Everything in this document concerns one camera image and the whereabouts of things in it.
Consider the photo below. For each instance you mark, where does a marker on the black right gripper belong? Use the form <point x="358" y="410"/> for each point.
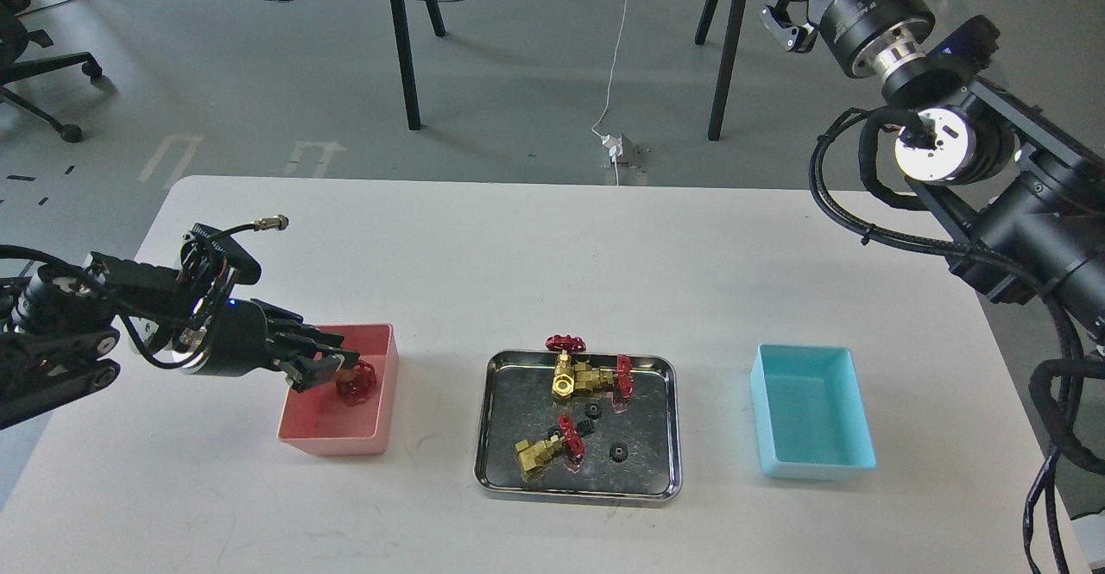
<point x="848" y="27"/>

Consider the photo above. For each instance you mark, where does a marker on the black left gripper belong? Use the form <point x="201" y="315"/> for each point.
<point x="240" y="345"/>

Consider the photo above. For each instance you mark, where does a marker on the brass valve red handle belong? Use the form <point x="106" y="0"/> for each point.
<point x="564" y="380"/>
<point x="588" y="379"/>
<point x="355" y="385"/>
<point x="535" y="456"/>

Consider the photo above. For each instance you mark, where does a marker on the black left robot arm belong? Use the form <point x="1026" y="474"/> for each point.
<point x="61" y="323"/>

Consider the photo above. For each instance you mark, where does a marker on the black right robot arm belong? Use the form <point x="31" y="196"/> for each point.
<point x="1020" y="199"/>

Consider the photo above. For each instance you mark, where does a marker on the pink plastic box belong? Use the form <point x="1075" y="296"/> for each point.
<point x="319" y="423"/>

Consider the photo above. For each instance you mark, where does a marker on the light blue plastic box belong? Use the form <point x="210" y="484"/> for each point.
<point x="811" y="423"/>

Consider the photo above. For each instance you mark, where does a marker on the black stand leg right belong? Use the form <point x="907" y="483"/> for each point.
<point x="726" y="68"/>

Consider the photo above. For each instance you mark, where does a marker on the black stand leg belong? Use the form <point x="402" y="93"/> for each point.
<point x="726" y="68"/>
<point x="404" y="54"/>

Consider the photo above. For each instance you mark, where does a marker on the white power adapter on floor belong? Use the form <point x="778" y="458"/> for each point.
<point x="621" y="151"/>

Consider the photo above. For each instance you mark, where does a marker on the shiny metal tray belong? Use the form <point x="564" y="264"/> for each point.
<point x="517" y="405"/>

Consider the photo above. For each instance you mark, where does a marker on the black stand leg left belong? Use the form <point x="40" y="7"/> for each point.
<point x="404" y="54"/>

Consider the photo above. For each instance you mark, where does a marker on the black office chair base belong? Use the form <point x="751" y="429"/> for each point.
<point x="16" y="38"/>

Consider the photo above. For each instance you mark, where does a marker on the brass valve red handle bottom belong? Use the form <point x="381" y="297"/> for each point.
<point x="535" y="456"/>

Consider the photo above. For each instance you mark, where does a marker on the brass valve red handle top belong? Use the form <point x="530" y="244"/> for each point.
<point x="564" y="380"/>

